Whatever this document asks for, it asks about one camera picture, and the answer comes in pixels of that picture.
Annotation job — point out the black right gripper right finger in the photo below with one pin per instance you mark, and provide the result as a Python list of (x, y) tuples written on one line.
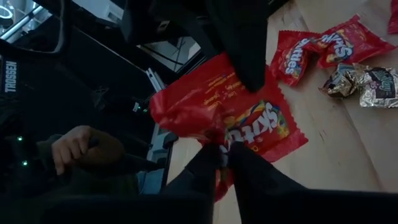
[(280, 205)]

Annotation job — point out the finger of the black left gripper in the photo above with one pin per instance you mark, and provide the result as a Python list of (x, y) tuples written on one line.
[(248, 46)]

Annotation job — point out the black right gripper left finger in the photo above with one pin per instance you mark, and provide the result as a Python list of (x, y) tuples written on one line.
[(155, 208)]

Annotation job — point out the red Skittles packet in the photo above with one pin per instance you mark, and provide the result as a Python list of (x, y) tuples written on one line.
[(290, 62), (248, 124), (393, 17), (351, 43)]

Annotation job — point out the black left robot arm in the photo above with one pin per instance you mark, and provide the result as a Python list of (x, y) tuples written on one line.
[(11, 77)]

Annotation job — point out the person's hand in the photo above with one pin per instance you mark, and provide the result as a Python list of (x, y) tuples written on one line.
[(71, 149)]

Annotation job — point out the long ceiling light rail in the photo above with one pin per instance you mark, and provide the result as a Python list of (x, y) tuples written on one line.
[(25, 20)]

